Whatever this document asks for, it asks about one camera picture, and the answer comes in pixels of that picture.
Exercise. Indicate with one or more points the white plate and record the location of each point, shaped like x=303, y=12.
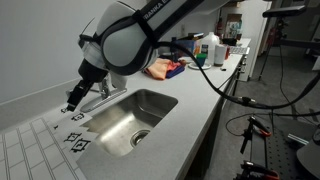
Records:
x=200, y=66

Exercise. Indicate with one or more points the black tripod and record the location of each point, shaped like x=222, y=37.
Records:
x=271, y=46

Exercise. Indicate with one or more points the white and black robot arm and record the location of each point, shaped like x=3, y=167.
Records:
x=143, y=33

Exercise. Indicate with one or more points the white cylindrical container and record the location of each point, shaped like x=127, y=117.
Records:
x=220, y=55

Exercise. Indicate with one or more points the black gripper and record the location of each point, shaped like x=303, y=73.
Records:
x=91, y=71

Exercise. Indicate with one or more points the small black object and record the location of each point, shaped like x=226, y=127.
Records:
x=223, y=69

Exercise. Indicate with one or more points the black perforated breadboard table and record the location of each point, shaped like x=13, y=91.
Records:
x=280, y=153

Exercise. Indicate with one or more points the white paper with black markers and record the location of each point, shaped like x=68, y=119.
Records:
x=78, y=140
x=78, y=116

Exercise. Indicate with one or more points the metal sink drain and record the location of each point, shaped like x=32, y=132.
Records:
x=140, y=137

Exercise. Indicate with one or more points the white sheet with brick pattern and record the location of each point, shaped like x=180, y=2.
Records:
x=30, y=153

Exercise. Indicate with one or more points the blue box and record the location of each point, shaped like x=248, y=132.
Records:
x=185, y=46

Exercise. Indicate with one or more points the orange cloth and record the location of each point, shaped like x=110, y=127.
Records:
x=158, y=69

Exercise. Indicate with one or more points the stainless steel sink basin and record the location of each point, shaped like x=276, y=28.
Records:
x=133, y=116

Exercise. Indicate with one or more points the white plastic jug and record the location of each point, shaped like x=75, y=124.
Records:
x=209, y=43

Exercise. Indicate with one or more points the chrome tap with spout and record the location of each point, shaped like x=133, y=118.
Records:
x=106, y=95

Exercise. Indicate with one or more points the blue cloth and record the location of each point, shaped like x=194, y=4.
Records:
x=176, y=71

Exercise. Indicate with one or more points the red cloth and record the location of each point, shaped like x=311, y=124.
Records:
x=173, y=65

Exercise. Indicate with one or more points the cardboard box with picture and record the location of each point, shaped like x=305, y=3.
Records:
x=234, y=26

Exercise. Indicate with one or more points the black camera on tripod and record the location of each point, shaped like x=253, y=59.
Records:
x=283, y=11

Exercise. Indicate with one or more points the patterned white board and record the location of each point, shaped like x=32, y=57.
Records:
x=239, y=50

